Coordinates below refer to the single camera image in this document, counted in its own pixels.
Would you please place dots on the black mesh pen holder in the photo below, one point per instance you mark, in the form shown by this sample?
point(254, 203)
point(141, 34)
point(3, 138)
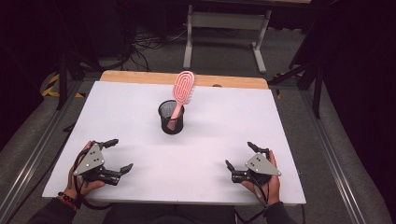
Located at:
point(171, 124)

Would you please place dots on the yellow black hazard tape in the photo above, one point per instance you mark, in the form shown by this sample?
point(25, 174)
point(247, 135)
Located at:
point(51, 85)

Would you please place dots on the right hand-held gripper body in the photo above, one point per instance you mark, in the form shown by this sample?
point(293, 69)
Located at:
point(261, 166)

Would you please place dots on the pink hairbrush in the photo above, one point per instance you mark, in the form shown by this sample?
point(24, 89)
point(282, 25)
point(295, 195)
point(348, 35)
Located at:
point(183, 87)

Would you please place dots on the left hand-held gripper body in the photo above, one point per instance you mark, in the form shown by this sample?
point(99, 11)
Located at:
point(91, 161)

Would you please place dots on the black metal stand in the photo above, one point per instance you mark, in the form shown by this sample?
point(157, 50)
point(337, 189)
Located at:
point(67, 74)
point(311, 77)

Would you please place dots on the person's left hand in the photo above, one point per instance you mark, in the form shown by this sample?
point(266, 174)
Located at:
point(74, 188)

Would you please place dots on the grey metal frame table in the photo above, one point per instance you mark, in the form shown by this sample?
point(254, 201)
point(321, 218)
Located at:
point(229, 20)

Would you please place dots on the person's right hand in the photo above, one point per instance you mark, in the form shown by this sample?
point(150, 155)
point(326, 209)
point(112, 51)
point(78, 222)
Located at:
point(272, 189)

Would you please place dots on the aluminium floor rail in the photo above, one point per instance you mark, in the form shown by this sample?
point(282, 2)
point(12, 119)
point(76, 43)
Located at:
point(31, 155)
point(330, 155)

